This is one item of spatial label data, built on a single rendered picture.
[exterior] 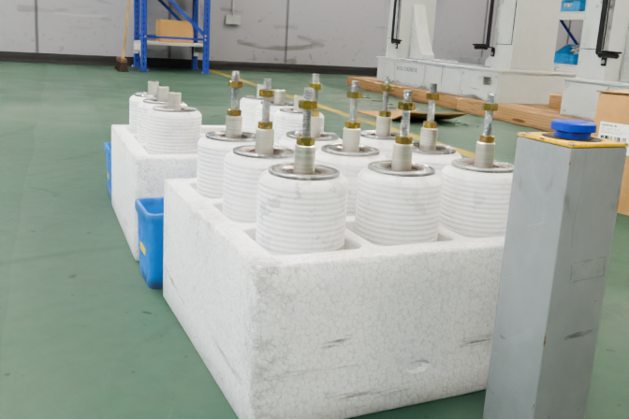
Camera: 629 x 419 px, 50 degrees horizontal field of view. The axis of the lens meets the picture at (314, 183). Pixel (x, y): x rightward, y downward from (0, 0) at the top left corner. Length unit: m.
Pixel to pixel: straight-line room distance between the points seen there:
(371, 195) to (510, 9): 3.40
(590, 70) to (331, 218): 2.95
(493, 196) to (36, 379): 0.55
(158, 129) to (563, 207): 0.75
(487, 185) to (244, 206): 0.28
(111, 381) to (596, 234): 0.54
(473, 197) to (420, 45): 4.39
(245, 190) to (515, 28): 3.36
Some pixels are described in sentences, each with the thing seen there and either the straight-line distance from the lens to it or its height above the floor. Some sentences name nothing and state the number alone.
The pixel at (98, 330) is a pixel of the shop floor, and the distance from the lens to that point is 0.95.
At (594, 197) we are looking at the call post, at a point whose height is 0.26.
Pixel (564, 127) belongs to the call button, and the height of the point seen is 0.32.
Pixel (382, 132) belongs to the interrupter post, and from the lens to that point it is 1.02.
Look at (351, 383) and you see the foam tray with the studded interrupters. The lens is 0.74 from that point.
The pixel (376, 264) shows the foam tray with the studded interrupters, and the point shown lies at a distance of 0.69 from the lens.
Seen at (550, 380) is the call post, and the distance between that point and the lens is 0.70.
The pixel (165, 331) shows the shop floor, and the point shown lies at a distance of 0.94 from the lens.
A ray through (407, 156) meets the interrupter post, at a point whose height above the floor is 0.27.
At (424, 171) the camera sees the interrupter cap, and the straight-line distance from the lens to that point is 0.76.
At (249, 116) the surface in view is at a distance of 1.48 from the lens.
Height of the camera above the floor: 0.39
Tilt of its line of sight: 12 degrees down
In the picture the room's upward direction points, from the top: 3 degrees clockwise
